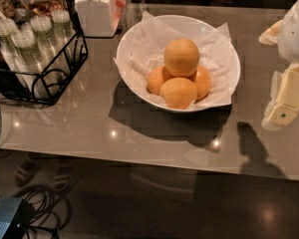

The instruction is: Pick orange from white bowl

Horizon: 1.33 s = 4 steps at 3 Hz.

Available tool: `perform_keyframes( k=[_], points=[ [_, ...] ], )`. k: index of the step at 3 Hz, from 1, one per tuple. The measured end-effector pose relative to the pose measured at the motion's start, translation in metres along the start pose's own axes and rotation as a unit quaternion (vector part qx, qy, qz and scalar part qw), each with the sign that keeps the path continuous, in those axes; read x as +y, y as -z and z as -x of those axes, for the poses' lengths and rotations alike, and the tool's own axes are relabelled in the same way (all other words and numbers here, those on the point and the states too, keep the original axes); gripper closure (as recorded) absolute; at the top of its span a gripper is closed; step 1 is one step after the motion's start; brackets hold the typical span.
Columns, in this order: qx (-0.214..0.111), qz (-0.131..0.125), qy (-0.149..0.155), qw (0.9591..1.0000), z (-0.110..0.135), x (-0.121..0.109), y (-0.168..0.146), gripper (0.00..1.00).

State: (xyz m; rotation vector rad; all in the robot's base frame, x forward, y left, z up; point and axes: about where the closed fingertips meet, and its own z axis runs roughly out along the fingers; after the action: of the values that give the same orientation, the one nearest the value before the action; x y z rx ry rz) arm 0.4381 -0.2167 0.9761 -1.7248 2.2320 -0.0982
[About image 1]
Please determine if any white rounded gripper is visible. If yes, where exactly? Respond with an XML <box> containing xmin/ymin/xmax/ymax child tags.
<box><xmin>258</xmin><ymin>0</ymin><xmax>299</xmax><ymax>130</ymax></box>

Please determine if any orange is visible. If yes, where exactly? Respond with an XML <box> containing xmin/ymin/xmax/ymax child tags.
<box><xmin>163</xmin><ymin>38</ymin><xmax>200</xmax><ymax>78</ymax></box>
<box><xmin>189</xmin><ymin>65</ymin><xmax>211</xmax><ymax>101</ymax></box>
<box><xmin>147</xmin><ymin>66</ymin><xmax>172</xmax><ymax>96</ymax></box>
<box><xmin>159</xmin><ymin>78</ymin><xmax>197</xmax><ymax>110</ymax></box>

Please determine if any white bowl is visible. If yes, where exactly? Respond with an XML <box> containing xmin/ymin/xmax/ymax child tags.
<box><xmin>116</xmin><ymin>14</ymin><xmax>241</xmax><ymax>114</ymax></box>

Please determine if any white lidded jar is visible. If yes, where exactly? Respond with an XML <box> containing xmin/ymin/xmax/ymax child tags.
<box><xmin>75</xmin><ymin>0</ymin><xmax>126</xmax><ymax>38</ymax></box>

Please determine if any blue grey box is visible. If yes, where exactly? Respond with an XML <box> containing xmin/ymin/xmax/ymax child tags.
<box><xmin>0</xmin><ymin>197</ymin><xmax>31</xmax><ymax>239</ymax></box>

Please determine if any black wire rack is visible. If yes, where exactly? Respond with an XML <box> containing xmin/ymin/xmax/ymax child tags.
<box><xmin>0</xmin><ymin>0</ymin><xmax>88</xmax><ymax>105</ymax></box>

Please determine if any black cable coil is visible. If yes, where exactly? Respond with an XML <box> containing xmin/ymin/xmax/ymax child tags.
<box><xmin>9</xmin><ymin>182</ymin><xmax>74</xmax><ymax>239</ymax></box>

